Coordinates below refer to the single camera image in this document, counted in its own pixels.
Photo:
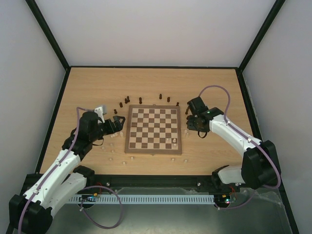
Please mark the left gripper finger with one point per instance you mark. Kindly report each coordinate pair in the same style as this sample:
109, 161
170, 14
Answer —
117, 118
121, 123

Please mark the black aluminium frame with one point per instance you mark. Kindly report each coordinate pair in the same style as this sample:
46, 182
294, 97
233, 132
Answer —
160, 181

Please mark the wooden chess board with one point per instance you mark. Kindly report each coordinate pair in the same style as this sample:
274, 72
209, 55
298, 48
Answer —
148, 127

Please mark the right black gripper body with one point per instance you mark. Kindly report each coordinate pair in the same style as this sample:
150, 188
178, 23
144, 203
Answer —
193, 122

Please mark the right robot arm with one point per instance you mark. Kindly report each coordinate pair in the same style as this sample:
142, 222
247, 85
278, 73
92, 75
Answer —
257, 168

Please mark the light blue cable duct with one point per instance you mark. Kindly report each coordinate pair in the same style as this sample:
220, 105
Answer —
144, 199

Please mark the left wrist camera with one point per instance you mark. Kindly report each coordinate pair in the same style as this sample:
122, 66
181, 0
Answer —
101, 111

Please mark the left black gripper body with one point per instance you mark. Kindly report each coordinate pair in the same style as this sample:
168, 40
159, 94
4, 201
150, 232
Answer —
111, 129

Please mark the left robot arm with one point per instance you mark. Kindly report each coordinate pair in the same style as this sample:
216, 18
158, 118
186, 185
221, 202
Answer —
33, 211

